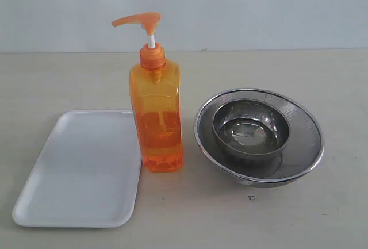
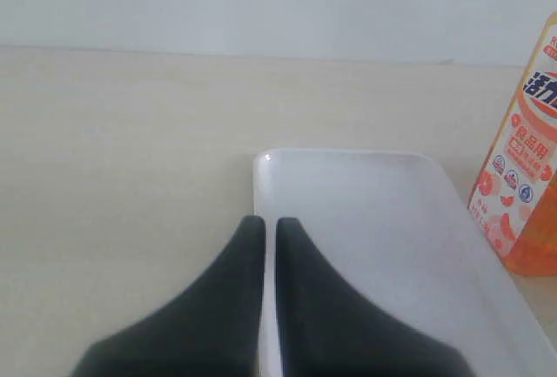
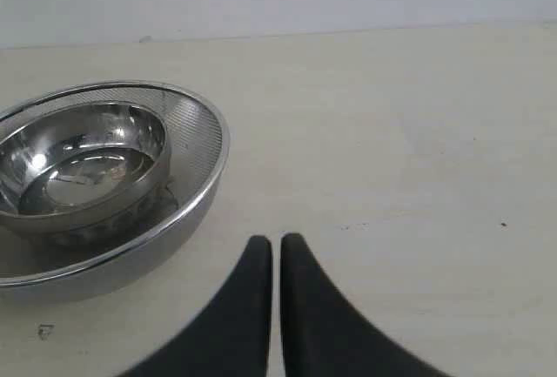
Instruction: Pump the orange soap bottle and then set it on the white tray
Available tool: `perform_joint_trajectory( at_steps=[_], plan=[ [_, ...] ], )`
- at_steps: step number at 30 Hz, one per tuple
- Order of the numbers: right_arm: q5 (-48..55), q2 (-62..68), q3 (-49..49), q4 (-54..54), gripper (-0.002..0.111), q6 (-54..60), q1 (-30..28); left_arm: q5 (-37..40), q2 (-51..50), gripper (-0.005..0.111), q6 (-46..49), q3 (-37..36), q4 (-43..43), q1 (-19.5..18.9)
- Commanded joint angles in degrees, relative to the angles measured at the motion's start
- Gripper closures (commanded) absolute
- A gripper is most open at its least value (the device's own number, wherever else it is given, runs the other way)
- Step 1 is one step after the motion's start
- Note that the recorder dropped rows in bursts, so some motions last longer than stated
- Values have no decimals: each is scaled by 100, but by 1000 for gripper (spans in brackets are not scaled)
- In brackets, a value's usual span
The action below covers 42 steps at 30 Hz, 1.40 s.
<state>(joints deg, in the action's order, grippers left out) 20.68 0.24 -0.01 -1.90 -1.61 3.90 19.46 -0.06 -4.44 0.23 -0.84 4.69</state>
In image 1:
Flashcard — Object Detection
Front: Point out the steel mesh strainer basket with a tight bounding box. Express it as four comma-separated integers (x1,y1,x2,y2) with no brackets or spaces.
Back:
194,88,324,187

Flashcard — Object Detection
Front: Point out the white rectangular plastic tray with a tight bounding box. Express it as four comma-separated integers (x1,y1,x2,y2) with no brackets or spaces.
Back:
12,110,141,228

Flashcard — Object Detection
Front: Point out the orange soap pump bottle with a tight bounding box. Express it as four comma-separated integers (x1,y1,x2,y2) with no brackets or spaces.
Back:
112,12,183,173

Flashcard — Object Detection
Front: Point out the small stainless steel bowl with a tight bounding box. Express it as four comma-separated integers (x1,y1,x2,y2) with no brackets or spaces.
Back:
212,99,290,160

